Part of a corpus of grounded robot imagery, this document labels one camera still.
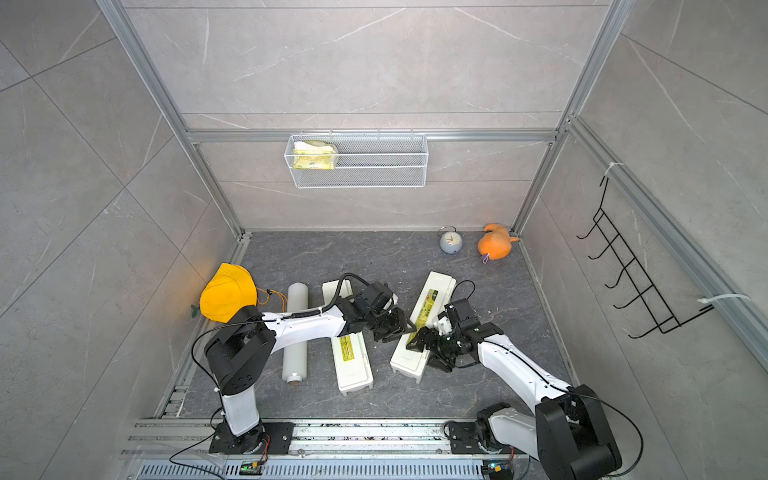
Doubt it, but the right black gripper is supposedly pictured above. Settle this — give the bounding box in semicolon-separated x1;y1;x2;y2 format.
406;326;461;369

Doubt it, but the white dispenser lid with label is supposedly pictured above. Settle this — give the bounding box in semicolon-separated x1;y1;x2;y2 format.
390;271;457;384

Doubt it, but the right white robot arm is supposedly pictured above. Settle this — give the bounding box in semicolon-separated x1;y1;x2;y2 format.
367;298;623;479

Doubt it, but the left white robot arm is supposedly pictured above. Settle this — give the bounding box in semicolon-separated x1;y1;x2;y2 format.
204;273;417;439

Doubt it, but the closed white wrap dispenser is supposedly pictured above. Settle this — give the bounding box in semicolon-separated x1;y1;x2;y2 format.
321;278;374;395

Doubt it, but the white plastic wrap roll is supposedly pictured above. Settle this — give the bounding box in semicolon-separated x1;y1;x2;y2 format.
282;282;309;385

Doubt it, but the orange plush toy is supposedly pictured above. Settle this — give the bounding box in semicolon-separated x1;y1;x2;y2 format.
477;223;519;263

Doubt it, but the yellow bucket hat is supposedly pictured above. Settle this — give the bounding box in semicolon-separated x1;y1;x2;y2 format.
199;263;258;323

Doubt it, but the yellow wipes packet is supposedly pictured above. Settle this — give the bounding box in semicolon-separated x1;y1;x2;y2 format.
292;140;338;170

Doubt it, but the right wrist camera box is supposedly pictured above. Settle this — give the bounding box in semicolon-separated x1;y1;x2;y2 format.
433;315;454;337

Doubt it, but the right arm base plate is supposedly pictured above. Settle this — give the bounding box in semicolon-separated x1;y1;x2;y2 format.
442;420;522;455

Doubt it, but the yellow hat drawstring cord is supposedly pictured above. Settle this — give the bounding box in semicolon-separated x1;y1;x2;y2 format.
255;287;288;313

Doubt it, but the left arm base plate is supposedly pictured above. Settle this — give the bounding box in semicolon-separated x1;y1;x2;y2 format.
208;421;295;455

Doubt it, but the wire mesh wall basket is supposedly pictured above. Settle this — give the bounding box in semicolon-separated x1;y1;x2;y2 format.
284;132;429;189

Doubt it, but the black wire hook rack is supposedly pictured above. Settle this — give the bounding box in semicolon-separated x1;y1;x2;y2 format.
576;177;715;340

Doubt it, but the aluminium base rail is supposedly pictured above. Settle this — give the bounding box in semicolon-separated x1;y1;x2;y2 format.
119;418;619;480

